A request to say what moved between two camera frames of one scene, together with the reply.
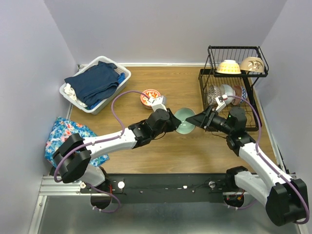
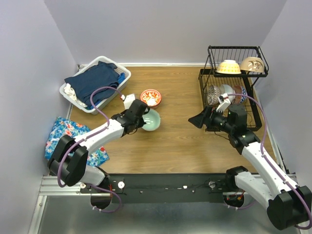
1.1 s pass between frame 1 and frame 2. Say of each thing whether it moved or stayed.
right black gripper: stayed
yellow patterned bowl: stayed
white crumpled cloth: stayed
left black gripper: moved
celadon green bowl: moved
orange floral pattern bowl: stayed
